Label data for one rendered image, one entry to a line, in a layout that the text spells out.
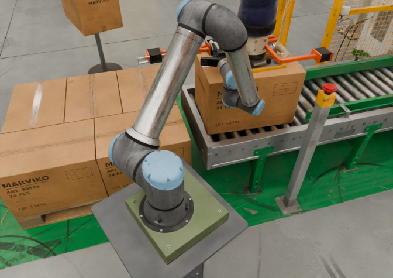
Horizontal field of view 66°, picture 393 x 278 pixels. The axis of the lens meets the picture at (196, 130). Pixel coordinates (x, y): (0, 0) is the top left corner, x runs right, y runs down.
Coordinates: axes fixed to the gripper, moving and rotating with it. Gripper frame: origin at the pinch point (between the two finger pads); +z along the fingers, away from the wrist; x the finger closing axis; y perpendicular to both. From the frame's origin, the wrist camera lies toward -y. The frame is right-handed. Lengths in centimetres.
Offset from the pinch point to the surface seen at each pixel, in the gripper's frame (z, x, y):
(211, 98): -18.3, -22.8, -4.1
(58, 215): -17, -102, -116
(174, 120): 2, -52, -24
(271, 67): -13.4, -11.3, 34.3
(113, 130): 3, -52, -65
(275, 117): -21, -46, 40
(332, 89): -52, -4, 48
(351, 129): -35, -59, 92
